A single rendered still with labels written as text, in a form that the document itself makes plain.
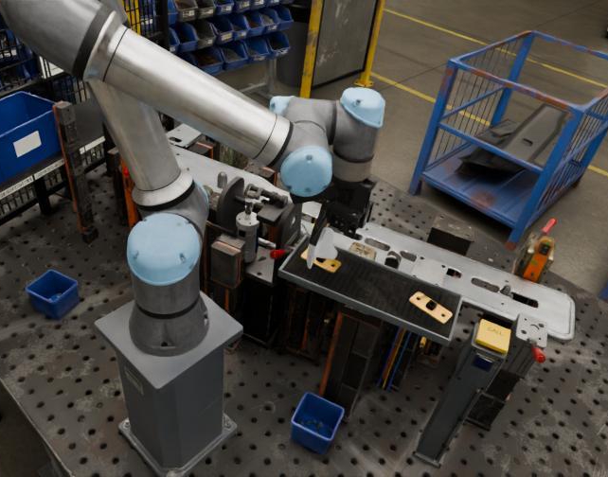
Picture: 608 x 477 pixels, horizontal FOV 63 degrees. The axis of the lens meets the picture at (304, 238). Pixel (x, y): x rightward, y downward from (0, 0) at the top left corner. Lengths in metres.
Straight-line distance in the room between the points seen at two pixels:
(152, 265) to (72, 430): 0.66
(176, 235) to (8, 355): 0.83
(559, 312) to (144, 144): 1.08
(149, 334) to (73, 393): 0.54
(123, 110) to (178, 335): 0.40
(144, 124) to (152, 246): 0.20
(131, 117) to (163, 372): 0.44
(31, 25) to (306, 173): 0.38
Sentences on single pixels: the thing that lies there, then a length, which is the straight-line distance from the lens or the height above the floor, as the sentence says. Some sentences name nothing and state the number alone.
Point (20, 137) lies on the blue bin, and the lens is 1.60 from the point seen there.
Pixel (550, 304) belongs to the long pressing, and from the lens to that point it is 1.45.
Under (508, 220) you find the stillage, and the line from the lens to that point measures 3.28.
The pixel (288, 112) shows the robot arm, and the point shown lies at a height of 1.52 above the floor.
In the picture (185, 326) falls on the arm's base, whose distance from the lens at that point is 0.94.
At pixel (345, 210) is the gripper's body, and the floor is 1.33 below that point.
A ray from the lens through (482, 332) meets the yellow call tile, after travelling 1.05.
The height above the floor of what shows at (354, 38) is 0.49.
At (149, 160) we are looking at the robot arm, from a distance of 0.89.
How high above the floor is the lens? 1.88
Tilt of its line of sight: 40 degrees down
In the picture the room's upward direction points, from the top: 9 degrees clockwise
